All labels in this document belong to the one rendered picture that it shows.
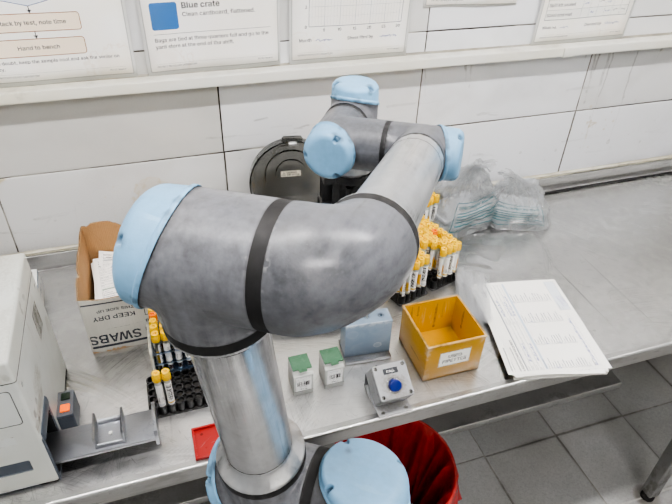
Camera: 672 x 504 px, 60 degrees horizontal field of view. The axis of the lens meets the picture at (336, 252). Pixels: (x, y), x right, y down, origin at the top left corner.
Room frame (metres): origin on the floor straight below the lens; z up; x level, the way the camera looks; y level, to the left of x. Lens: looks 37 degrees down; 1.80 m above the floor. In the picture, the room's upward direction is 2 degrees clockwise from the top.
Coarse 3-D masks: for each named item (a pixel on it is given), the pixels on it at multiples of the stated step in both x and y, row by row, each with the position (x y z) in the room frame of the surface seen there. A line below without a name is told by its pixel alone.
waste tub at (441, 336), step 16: (416, 304) 0.94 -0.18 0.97; (432, 304) 0.95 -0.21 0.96; (448, 304) 0.96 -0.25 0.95; (464, 304) 0.94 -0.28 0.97; (416, 320) 0.94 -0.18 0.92; (432, 320) 0.95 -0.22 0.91; (448, 320) 0.97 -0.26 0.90; (464, 320) 0.93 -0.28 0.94; (400, 336) 0.92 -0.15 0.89; (416, 336) 0.86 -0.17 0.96; (432, 336) 0.93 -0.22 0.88; (448, 336) 0.94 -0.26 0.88; (464, 336) 0.91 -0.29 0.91; (480, 336) 0.85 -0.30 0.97; (416, 352) 0.85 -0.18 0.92; (432, 352) 0.81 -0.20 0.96; (448, 352) 0.82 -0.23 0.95; (464, 352) 0.84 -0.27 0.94; (480, 352) 0.85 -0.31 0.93; (416, 368) 0.84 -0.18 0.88; (432, 368) 0.81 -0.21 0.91; (448, 368) 0.83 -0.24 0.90; (464, 368) 0.84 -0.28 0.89
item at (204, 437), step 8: (208, 424) 0.68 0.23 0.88; (192, 432) 0.66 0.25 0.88; (200, 432) 0.66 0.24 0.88; (208, 432) 0.66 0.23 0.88; (216, 432) 0.67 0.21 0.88; (200, 440) 0.65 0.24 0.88; (208, 440) 0.65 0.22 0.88; (200, 448) 0.63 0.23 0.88; (208, 448) 0.63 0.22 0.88; (200, 456) 0.61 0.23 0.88; (208, 456) 0.61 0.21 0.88
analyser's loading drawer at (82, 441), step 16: (112, 416) 0.66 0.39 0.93; (128, 416) 0.67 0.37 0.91; (144, 416) 0.67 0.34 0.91; (64, 432) 0.63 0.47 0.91; (80, 432) 0.63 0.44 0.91; (96, 432) 0.62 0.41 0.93; (128, 432) 0.63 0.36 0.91; (144, 432) 0.63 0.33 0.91; (64, 448) 0.59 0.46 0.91; (80, 448) 0.60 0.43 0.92; (96, 448) 0.59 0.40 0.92; (112, 448) 0.60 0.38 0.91
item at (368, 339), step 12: (372, 312) 0.91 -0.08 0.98; (384, 312) 0.91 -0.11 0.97; (360, 324) 0.87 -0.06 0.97; (372, 324) 0.87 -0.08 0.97; (384, 324) 0.88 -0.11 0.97; (348, 336) 0.86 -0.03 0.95; (360, 336) 0.87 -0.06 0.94; (372, 336) 0.87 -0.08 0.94; (384, 336) 0.88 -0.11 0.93; (348, 348) 0.86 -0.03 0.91; (360, 348) 0.87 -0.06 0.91; (372, 348) 0.87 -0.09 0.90; (384, 348) 0.88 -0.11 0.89; (348, 360) 0.85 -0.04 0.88; (360, 360) 0.85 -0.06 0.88; (372, 360) 0.86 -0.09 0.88
